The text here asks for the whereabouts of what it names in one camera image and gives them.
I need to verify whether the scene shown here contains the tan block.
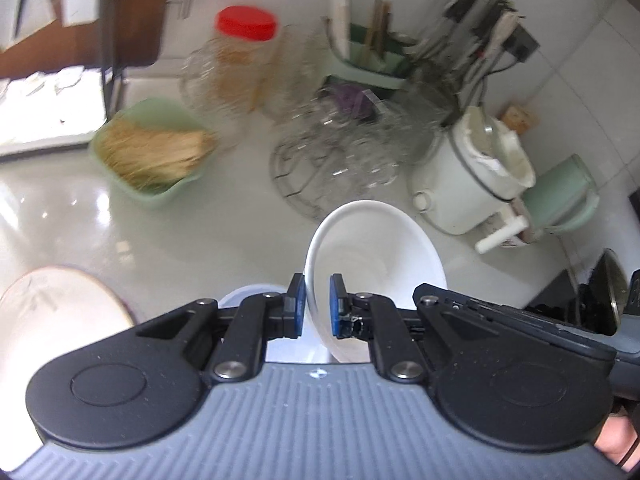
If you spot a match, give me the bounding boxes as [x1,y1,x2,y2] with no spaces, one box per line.
[500,104,540,132]

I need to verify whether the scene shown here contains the white electric cooker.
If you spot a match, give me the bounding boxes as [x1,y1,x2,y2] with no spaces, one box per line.
[409,104,539,254]

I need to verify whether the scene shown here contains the dried noodles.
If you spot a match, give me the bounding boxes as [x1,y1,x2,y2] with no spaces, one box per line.
[96,119,217,187]

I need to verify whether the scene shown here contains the wire rack of glass cups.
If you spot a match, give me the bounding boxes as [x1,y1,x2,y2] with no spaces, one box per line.
[269,84,452,222]

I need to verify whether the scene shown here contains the dark pot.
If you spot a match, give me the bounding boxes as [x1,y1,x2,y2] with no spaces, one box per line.
[574,248,630,337]

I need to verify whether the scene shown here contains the black dish rack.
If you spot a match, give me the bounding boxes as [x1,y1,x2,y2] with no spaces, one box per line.
[0,0,174,157]

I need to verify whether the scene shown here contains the white drip tray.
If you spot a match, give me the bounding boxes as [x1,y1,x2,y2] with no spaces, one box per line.
[0,66,112,159]

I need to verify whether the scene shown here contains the large leaf print bowl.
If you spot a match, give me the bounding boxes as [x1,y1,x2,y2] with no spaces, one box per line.
[0,265,137,461]

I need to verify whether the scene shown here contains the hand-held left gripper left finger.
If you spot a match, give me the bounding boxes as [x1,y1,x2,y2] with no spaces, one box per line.
[136,273,306,384]

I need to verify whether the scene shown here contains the clear drinking glass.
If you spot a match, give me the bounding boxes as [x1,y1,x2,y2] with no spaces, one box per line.
[54,66,84,92]
[21,72,52,97]

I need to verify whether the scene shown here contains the plain white bowl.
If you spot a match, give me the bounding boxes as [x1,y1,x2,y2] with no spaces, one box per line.
[303,200,448,364]

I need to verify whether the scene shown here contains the brown wooden cutting board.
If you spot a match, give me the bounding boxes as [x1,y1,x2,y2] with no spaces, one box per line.
[0,0,174,80]

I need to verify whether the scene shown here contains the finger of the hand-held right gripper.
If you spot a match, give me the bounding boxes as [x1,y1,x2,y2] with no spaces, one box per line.
[412,282,557,337]

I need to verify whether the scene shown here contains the person's right hand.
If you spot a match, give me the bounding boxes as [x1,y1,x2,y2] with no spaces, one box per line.
[594,407,640,472]

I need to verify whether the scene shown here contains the hanging kitchen utensils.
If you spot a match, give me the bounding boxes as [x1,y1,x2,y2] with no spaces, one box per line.
[414,0,542,127]

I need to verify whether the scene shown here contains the green chopstick holder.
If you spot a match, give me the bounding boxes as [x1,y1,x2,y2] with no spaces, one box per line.
[321,0,417,92]

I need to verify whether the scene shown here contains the green plastic basket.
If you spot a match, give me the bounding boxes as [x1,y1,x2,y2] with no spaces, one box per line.
[90,97,219,211]

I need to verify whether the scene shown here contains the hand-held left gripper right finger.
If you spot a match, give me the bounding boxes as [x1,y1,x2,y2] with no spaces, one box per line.
[328,273,452,382]

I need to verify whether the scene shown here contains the red lid glass jar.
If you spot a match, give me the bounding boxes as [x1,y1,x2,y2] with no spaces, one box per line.
[181,5,282,122]

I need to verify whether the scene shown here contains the mint green container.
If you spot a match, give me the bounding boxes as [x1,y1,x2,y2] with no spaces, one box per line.
[519,154,602,237]

